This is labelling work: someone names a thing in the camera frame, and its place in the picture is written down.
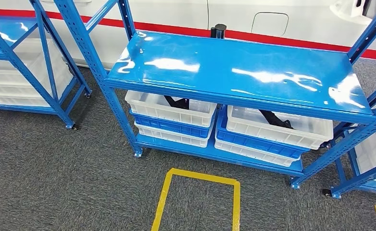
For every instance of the black angled plastic part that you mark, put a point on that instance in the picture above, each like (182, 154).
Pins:
(178, 102)
(274, 120)

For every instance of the black barrier post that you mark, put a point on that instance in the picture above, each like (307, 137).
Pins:
(219, 31)

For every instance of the blue metal shelf rack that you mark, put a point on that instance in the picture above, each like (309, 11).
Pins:
(239, 70)
(32, 76)
(360, 180)

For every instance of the blue storage bin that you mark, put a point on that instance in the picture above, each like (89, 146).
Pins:
(258, 145)
(172, 127)

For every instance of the white car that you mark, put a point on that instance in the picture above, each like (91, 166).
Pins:
(175, 12)

